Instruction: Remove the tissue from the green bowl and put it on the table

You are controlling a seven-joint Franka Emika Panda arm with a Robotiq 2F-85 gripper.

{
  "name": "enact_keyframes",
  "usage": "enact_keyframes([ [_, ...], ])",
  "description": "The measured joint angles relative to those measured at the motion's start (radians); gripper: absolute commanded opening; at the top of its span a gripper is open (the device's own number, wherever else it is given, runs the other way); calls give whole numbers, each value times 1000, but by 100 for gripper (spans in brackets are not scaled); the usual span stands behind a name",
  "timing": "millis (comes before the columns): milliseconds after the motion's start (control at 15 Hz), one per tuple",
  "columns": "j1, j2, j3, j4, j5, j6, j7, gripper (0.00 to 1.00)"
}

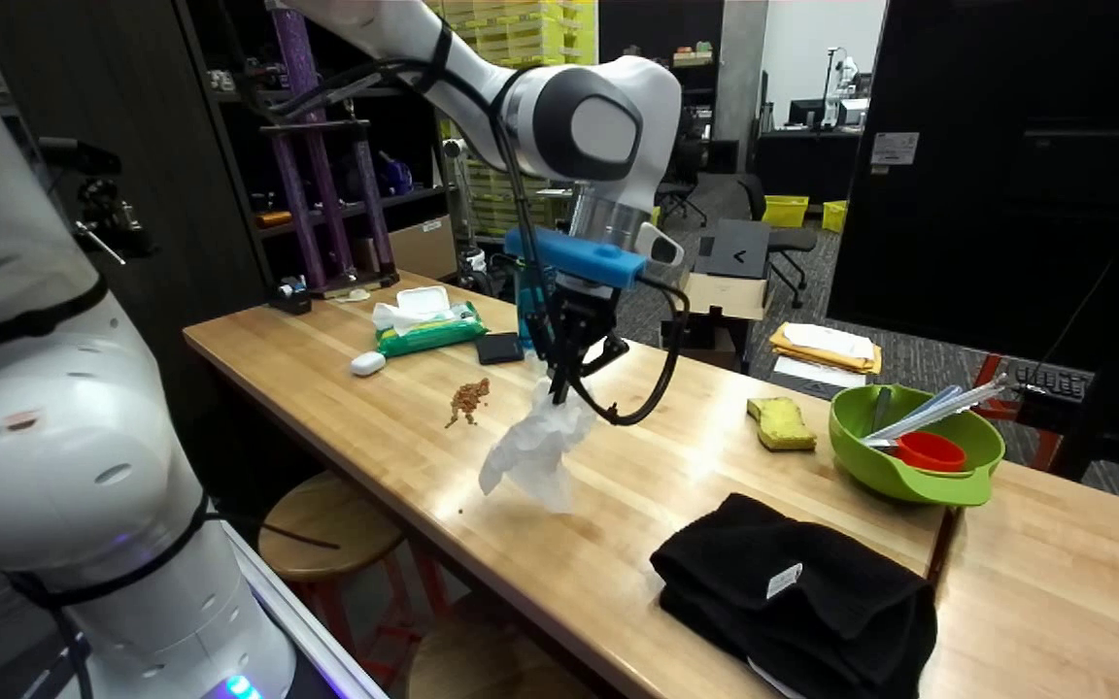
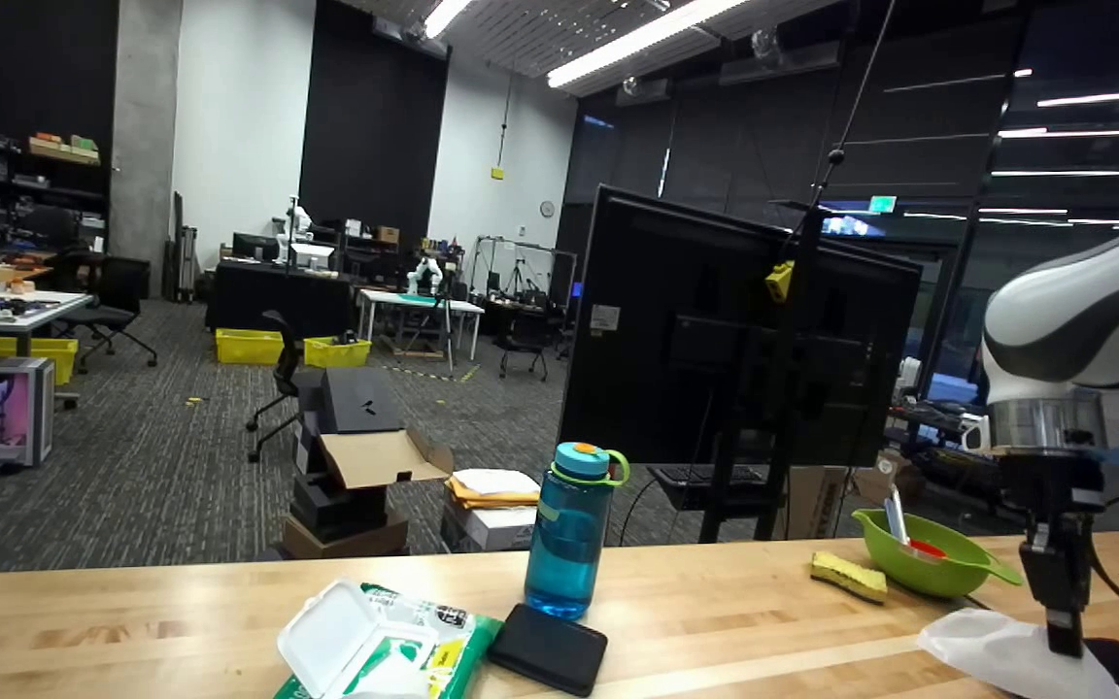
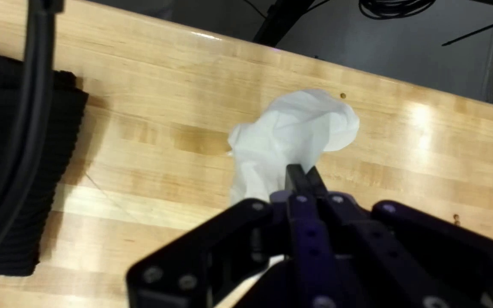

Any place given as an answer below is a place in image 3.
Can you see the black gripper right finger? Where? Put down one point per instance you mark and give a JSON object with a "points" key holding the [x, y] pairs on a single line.
{"points": [[417, 257]]}

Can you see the white tissue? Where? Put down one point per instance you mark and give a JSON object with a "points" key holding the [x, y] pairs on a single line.
{"points": [[291, 133]]}

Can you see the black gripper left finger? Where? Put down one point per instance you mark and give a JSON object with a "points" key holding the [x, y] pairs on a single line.
{"points": [[229, 257]]}

